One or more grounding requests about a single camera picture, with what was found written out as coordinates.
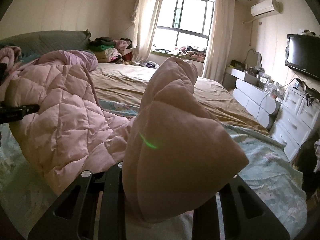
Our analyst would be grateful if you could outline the black wall television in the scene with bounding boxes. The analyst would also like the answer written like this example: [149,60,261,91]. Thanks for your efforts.
[285,34,320,81]

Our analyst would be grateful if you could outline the light blue cartoon blanket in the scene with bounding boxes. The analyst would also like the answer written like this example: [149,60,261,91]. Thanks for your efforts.
[0,100,308,240]

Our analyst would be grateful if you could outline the pile of clothes by headboard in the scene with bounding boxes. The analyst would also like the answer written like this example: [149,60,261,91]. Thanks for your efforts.
[87,37,133,64]

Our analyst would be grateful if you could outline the pink rolled duvet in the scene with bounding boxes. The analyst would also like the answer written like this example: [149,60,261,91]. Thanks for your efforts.
[1,44,98,82]

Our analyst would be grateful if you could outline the clothes on window sill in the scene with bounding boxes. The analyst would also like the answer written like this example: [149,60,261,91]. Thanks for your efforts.
[151,46,207,62]

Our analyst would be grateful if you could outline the left cream curtain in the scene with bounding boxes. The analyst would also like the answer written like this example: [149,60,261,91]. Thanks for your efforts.
[131,0,163,62]

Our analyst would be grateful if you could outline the white drawer dresser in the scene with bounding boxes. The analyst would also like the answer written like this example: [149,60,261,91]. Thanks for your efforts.
[270,86,319,161]

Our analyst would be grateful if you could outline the pink quilted down coat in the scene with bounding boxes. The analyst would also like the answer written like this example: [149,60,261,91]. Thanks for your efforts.
[1,64,248,224]

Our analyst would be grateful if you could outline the right cream curtain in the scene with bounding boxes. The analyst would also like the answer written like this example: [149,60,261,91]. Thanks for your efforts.
[202,0,235,83]

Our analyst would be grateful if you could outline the oval vanity mirror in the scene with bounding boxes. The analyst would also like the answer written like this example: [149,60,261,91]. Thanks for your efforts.
[244,48,262,71]

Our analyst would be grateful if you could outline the grey padded headboard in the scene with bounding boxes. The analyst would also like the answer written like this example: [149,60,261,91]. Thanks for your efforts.
[1,29,91,56]

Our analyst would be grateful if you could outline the white wall air conditioner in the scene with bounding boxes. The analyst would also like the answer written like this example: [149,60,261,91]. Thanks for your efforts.
[251,0,281,18]

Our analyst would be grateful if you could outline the white vanity desk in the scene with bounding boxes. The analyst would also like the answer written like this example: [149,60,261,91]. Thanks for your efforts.
[223,67,280,130]

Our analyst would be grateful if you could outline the tan bed sheet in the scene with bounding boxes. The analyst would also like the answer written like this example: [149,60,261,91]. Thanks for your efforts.
[89,62,269,135]

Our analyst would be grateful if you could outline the window with dark frame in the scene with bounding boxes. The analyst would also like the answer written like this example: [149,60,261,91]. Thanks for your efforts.
[152,0,214,52]

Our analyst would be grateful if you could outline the cream curtain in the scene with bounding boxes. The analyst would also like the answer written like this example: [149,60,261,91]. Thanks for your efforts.
[202,0,235,83]
[131,0,163,62]

